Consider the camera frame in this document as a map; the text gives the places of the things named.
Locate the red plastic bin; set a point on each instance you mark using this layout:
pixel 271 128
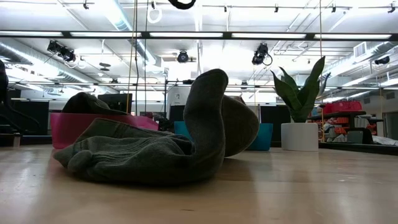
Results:
pixel 71 130

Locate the blue plastic bin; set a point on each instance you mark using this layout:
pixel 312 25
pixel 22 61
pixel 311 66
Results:
pixel 264 137

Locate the black partition panel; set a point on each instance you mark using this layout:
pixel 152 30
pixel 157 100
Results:
pixel 275 123

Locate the white LED light strip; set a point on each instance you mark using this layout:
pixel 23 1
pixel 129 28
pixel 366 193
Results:
pixel 269 35
pixel 186 34
pixel 31 33
pixel 353 36
pixel 105 34

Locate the black background monitor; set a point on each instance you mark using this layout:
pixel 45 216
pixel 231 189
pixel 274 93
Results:
pixel 115 102

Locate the snake plant in white pot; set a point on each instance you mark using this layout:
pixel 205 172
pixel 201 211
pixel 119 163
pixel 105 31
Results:
pixel 300 137

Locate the red storage bin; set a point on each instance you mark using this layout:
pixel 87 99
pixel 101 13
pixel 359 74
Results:
pixel 342 106

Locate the parts bin rack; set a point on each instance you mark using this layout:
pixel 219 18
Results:
pixel 342 124

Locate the black cabinet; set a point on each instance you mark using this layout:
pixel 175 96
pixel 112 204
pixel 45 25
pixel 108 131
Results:
pixel 31 116

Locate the black overhead camera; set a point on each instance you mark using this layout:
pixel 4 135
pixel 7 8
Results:
pixel 183 57

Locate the black aluminium rig frame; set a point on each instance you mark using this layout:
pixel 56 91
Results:
pixel 227 35

